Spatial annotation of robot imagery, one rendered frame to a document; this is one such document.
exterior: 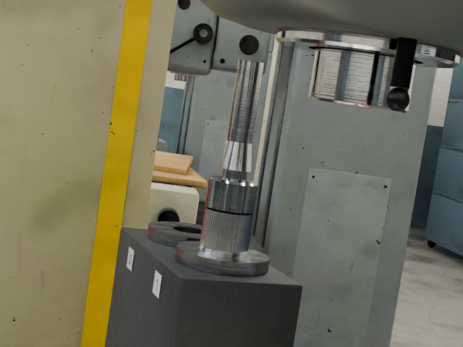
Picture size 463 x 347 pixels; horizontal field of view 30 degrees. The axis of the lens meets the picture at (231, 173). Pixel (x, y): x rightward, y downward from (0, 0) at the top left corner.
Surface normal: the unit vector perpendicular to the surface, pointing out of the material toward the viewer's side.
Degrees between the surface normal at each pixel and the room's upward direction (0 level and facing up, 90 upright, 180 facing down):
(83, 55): 90
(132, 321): 90
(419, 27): 129
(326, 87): 90
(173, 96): 90
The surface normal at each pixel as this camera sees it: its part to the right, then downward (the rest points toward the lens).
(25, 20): 0.18, 0.12
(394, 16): 0.06, 0.68
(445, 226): -0.97, -0.12
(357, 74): -0.21, 0.07
